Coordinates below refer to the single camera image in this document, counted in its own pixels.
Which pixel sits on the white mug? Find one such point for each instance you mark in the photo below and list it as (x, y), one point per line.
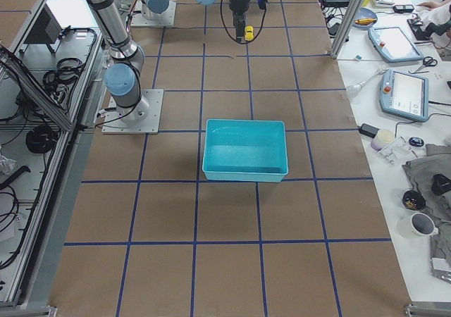
(417, 225)

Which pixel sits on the teal plastic bin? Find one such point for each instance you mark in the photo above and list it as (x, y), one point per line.
(245, 150)

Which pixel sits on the grey cloth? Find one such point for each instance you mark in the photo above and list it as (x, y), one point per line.
(430, 176)

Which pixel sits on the aluminium frame post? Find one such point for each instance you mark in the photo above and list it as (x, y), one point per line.
(345, 27)

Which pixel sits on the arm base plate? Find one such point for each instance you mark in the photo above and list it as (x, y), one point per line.
(143, 17)
(145, 117)

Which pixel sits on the teach pendant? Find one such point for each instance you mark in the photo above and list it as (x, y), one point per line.
(393, 45)
(404, 95)

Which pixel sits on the yellow beetle toy car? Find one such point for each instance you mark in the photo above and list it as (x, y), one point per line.
(249, 33)

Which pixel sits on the far teach pendant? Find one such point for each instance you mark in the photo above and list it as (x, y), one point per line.
(393, 45)

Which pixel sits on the white purple cup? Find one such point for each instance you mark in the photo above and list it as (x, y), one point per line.
(382, 138)

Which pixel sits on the scissors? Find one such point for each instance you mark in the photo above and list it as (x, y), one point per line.
(428, 61)

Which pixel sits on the near teach pendant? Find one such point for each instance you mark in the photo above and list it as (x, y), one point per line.
(404, 95)

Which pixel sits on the blue plate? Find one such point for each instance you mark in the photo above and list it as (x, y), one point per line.
(364, 13)

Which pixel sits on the small black bowl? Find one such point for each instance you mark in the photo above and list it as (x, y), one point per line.
(413, 200)

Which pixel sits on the black power adapter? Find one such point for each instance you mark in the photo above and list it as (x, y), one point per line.
(368, 130)

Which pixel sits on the yellow toy on plate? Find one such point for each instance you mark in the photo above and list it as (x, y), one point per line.
(365, 21)

